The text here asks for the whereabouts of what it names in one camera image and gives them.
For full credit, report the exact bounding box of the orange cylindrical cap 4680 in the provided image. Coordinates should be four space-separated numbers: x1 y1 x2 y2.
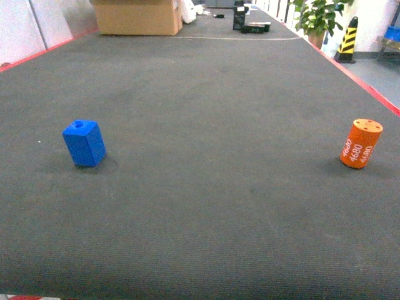
340 119 384 169

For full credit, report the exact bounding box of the large cardboard box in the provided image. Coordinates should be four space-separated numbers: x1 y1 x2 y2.
91 0 183 36

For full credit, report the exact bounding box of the black upright device box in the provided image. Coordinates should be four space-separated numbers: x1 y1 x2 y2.
232 1 249 31

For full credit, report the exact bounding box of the yellow black traffic cone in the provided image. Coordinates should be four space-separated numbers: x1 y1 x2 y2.
334 16 358 64

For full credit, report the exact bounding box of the black flat device box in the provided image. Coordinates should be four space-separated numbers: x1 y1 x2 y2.
240 21 271 34

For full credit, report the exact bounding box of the potted green plant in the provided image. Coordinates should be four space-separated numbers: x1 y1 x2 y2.
288 0 354 49

